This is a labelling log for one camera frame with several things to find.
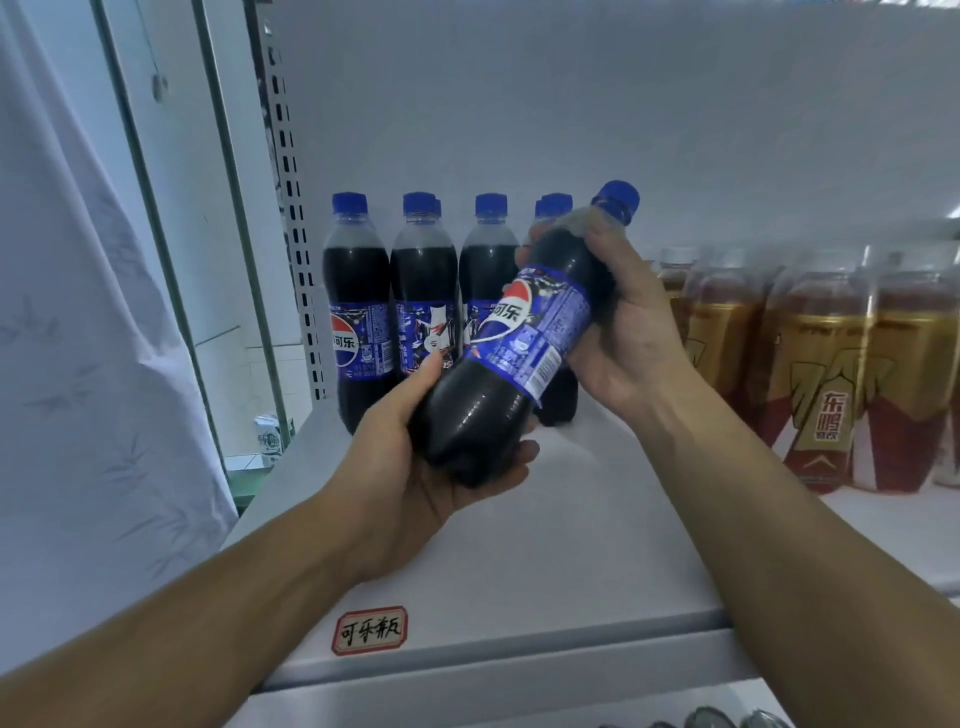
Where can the person's left hand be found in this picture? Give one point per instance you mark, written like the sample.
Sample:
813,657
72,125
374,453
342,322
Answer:
383,495

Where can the person's right hand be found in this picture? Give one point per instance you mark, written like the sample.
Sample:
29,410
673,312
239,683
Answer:
638,345

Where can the Pepsi cola bottle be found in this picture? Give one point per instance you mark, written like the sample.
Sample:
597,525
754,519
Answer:
480,405

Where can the row of amber drink bottles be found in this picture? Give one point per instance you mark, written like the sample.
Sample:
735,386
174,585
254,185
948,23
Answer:
810,375

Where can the group of blue-capped cola bottles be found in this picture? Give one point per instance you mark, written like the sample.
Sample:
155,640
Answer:
360,285

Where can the white metal shelf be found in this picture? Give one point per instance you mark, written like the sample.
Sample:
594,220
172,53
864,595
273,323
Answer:
675,120

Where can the group of orange cans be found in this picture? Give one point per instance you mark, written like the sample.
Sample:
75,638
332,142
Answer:
705,720

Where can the person's right forearm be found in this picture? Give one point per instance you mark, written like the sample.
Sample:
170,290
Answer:
810,555

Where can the person's left forearm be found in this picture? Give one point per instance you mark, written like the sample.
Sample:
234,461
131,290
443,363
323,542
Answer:
180,645

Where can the red-bordered shelf label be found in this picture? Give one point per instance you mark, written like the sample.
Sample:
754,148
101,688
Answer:
369,629

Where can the small white carton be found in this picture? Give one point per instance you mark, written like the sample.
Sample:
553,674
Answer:
269,435

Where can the white bamboo print curtain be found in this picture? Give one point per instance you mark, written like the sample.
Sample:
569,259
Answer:
90,450

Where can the white panelled door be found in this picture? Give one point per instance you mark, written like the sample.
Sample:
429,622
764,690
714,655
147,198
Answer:
180,150

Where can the small brass pendant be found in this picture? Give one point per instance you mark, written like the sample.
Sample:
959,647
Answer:
158,87

